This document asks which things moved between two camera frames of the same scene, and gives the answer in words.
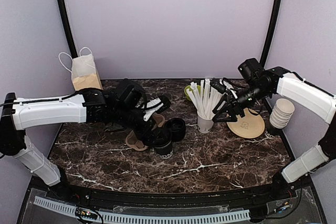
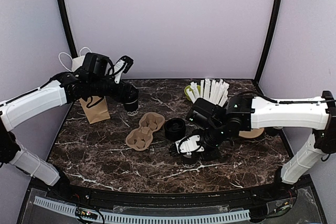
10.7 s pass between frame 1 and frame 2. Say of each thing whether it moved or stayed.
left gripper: moved
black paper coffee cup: moved
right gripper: moved
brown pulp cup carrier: stayed
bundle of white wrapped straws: stayed
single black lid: moved
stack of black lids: stayed
